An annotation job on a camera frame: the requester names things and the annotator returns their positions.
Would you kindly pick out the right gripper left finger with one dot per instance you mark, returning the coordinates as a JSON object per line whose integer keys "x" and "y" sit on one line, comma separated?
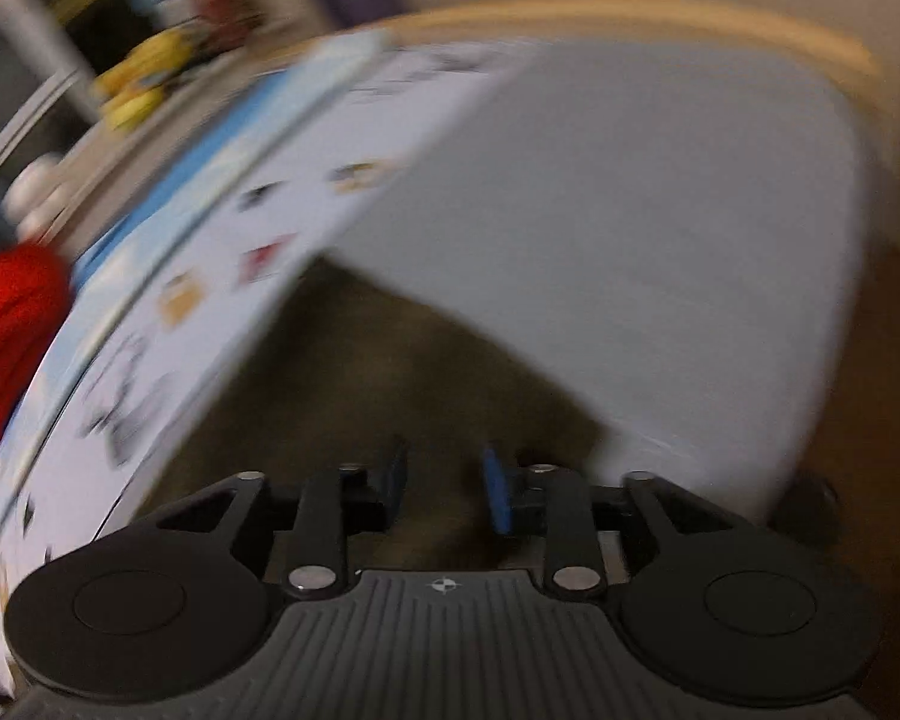
{"x": 185, "y": 594}

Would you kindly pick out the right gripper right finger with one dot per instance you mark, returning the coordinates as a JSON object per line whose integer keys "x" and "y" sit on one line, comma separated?
{"x": 715, "y": 605}

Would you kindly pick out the brown corduroy pants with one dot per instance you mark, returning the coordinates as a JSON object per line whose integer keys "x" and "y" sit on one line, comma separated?
{"x": 348, "y": 372}

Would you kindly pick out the red folded blanket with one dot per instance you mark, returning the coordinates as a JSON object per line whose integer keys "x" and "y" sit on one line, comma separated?
{"x": 35, "y": 298}

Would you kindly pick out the printed fashion home bedsheet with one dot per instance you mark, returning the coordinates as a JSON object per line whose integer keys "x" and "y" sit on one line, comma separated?
{"x": 176, "y": 344}

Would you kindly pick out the blue white patterned sheet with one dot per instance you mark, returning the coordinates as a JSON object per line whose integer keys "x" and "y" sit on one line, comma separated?
{"x": 224, "y": 157}

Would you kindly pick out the white plush toy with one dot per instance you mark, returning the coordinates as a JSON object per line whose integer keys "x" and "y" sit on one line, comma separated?
{"x": 36, "y": 198}

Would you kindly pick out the yellow plush toys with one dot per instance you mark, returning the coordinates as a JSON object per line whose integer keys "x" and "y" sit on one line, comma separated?
{"x": 132, "y": 89}

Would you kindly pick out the dark red cushion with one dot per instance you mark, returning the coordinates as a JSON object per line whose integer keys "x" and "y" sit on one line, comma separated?
{"x": 230, "y": 22}

